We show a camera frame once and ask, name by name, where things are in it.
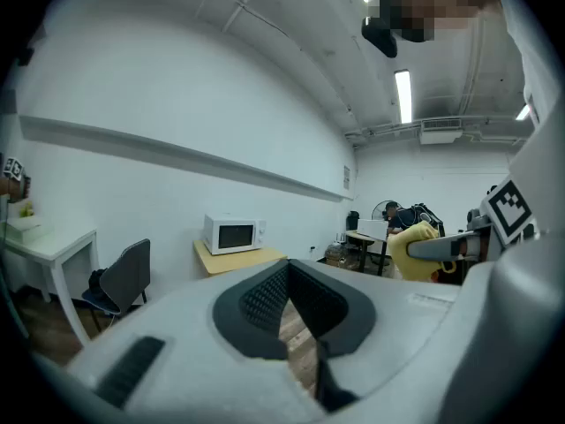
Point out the black head camera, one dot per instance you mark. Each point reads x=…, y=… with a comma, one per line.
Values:
x=380, y=35

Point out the ceiling light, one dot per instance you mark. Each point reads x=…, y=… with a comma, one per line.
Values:
x=403, y=97
x=522, y=112

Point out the black standing fan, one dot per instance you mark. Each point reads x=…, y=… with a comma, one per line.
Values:
x=378, y=212

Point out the wall notice sheet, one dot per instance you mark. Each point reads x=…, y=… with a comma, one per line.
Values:
x=346, y=177

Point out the person's white t-shirt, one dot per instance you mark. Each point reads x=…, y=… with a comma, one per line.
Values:
x=543, y=60

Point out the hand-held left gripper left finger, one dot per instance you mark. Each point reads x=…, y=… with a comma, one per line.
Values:
x=176, y=347

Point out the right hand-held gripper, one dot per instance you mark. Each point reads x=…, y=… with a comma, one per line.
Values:
x=507, y=210

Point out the white flat box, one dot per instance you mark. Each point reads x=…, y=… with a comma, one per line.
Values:
x=26, y=228

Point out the yellow cloth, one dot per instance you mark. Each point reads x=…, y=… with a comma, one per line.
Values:
x=404, y=254

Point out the white microwave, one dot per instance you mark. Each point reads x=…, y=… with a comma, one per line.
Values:
x=212, y=234

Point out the yellow green item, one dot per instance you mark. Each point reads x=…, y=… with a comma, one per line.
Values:
x=26, y=210

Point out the black kettle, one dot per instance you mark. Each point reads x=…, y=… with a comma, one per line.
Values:
x=352, y=220

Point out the brown cardboard box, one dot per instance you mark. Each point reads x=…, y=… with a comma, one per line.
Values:
x=336, y=254

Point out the white air conditioner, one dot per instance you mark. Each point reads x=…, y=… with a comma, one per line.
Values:
x=440, y=131

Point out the white box appliance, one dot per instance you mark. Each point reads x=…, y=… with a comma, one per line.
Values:
x=371, y=230

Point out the round wooden table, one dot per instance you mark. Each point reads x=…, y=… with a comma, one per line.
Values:
x=358, y=236

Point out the small light wooden table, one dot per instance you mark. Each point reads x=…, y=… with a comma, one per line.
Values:
x=238, y=261

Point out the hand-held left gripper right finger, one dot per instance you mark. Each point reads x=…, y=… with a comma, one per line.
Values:
x=397, y=325

